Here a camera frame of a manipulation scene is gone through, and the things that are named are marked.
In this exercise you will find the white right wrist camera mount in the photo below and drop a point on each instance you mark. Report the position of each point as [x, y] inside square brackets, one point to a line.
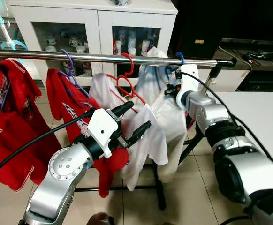
[189, 79]

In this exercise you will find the purple hanger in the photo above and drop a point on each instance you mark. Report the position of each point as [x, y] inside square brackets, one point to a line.
[72, 61]

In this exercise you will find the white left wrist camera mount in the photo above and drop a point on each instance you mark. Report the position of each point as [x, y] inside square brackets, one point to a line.
[101, 126]

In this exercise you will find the red shirt white trim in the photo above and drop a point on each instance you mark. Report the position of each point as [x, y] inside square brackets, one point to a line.
[19, 140]

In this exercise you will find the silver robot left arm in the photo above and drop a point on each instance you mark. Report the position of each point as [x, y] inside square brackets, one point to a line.
[64, 173]

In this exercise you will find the plain white shirt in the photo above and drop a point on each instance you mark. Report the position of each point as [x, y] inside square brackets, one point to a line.
[148, 150]

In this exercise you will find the white glass door cabinet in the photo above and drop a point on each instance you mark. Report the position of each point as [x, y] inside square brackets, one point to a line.
[103, 18]

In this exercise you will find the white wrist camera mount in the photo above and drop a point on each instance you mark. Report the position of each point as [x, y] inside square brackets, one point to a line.
[189, 79]
[101, 126]

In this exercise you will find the blue hanger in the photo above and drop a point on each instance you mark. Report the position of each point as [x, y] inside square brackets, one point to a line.
[183, 57]

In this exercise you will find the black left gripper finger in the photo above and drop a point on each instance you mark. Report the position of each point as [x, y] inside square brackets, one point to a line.
[139, 132]
[122, 109]

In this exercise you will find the black speaker cabinet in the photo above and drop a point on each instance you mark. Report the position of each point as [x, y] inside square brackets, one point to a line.
[197, 23]

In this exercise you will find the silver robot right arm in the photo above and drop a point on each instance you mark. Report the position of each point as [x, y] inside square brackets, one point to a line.
[249, 173]

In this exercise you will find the black tv console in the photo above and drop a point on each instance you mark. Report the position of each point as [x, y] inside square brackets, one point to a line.
[268, 47]

